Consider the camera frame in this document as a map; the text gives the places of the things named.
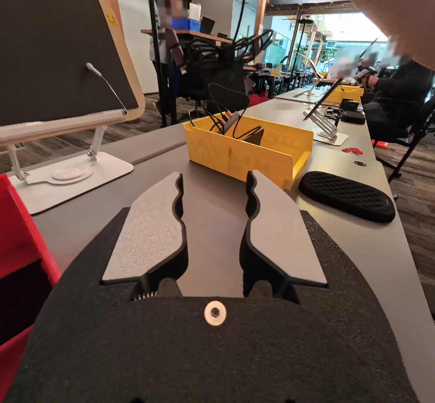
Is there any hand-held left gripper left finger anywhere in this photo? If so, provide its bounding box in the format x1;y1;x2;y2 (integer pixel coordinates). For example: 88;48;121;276
101;172;189;286

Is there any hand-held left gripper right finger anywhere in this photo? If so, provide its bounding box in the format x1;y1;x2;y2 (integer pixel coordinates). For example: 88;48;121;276
239;170;328;288

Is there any yellow plastic bin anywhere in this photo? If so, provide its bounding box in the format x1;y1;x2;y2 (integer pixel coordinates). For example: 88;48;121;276
326;84;364;103
183;114;314;191

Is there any red plastic bin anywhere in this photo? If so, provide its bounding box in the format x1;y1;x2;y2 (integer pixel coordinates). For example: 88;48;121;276
0;173;62;390

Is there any person's right forearm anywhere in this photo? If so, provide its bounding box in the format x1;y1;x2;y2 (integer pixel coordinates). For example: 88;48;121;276
336;0;435;71

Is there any white metal tablet stand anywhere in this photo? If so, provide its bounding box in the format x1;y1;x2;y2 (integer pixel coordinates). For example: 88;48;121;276
311;107;349;146
0;109;135;215

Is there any black wrist rest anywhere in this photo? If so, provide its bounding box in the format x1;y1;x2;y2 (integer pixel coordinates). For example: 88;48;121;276
341;111;367;125
298;171;396;224

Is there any black bin divider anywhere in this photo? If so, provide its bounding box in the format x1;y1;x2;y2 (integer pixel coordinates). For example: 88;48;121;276
243;126;266;146

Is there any black office chair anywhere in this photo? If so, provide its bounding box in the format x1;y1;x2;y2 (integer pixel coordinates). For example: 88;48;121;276
372;97;435;186
177;59;254;111

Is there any blue plastic bin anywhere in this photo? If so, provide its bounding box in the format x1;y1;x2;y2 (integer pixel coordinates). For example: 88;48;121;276
171;18;202;33

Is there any black tablet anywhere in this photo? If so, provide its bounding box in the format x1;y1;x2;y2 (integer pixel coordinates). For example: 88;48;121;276
303;78;344;121

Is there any black metal pole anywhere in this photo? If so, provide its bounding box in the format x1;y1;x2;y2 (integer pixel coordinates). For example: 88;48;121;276
143;0;178;128

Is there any white tip wire lanyard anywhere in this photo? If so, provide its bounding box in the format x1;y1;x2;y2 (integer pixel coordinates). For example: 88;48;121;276
85;62;128;115

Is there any black board with wooden frame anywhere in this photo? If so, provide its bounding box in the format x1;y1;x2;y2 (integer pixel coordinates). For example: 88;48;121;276
0;0;147;135

